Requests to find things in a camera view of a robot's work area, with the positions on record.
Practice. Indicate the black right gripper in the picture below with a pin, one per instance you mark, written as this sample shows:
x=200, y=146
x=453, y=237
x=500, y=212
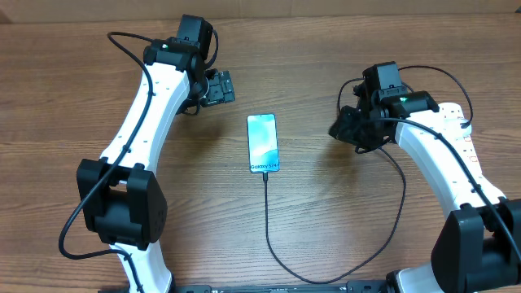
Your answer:
x=343, y=133

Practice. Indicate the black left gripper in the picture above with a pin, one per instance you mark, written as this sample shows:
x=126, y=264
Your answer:
x=221, y=87

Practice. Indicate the Galaxy smartphone with teal screen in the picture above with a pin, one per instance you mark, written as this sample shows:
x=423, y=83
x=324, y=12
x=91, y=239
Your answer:
x=262, y=143

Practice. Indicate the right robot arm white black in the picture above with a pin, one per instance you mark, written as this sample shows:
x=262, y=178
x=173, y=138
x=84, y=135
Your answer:
x=478, y=248

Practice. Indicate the white charger plug adapter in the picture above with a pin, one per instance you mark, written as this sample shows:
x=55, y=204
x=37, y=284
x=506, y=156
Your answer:
x=458, y=126

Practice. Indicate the white power strip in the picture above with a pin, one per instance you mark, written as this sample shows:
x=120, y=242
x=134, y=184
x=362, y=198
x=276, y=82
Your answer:
x=460, y=138

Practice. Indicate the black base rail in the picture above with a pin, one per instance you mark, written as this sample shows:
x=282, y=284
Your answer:
x=281, y=288

